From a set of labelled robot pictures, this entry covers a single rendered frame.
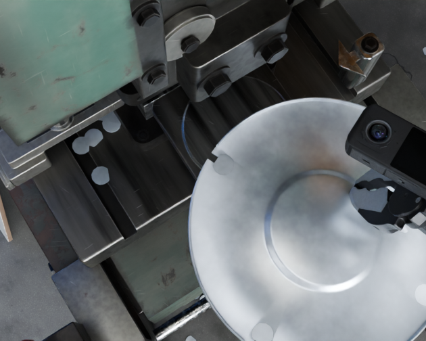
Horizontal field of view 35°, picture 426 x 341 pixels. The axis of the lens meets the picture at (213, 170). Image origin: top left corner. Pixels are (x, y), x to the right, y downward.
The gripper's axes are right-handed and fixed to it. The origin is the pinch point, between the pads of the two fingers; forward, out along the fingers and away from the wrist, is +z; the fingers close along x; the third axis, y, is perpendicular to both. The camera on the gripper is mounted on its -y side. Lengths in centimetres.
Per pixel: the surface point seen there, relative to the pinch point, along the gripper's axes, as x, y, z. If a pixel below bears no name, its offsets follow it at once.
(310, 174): -0.9, -3.9, 2.7
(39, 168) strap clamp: -14.4, -26.5, 19.8
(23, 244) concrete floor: -24, -15, 93
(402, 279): -5.2, 9.7, -0.9
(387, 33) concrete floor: 64, 28, 76
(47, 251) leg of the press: -22.0, -19.2, 27.6
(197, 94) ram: -3.3, -20.3, -3.9
